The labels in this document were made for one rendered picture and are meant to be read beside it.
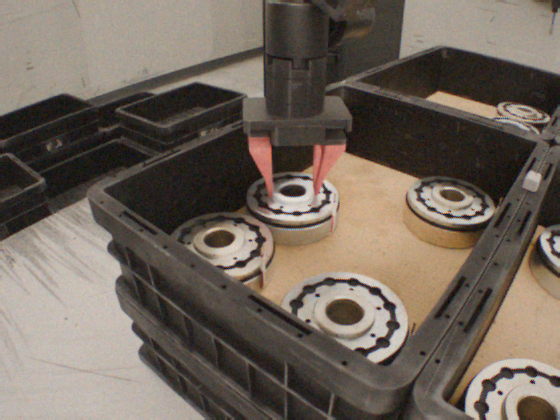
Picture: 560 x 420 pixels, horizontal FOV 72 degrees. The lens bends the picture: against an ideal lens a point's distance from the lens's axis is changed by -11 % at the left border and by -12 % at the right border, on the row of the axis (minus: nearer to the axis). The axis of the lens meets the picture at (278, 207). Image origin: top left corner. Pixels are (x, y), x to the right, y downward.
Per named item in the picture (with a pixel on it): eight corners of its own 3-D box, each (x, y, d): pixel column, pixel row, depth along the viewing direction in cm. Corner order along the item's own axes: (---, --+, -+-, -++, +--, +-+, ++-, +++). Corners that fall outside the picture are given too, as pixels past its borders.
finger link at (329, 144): (268, 178, 50) (267, 101, 45) (329, 176, 51) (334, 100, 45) (272, 212, 44) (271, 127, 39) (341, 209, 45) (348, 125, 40)
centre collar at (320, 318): (358, 350, 30) (359, 344, 30) (300, 323, 32) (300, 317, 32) (385, 308, 33) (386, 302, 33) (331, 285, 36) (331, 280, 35)
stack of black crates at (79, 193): (88, 302, 130) (57, 214, 111) (47, 262, 146) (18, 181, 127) (180, 243, 156) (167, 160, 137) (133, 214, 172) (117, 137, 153)
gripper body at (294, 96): (243, 114, 45) (241, 44, 41) (338, 112, 46) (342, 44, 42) (243, 140, 40) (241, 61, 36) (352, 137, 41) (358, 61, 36)
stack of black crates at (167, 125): (181, 243, 156) (164, 128, 131) (133, 214, 172) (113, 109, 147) (253, 197, 182) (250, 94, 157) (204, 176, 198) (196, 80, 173)
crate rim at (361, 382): (388, 427, 20) (397, 403, 19) (85, 213, 37) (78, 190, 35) (546, 160, 46) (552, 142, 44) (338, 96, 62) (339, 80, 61)
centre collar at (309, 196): (296, 212, 45) (296, 207, 44) (260, 196, 47) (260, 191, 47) (323, 193, 48) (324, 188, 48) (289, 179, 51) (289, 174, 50)
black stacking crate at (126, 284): (361, 489, 26) (394, 405, 20) (111, 292, 42) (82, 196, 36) (522, 227, 51) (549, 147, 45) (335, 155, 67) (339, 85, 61)
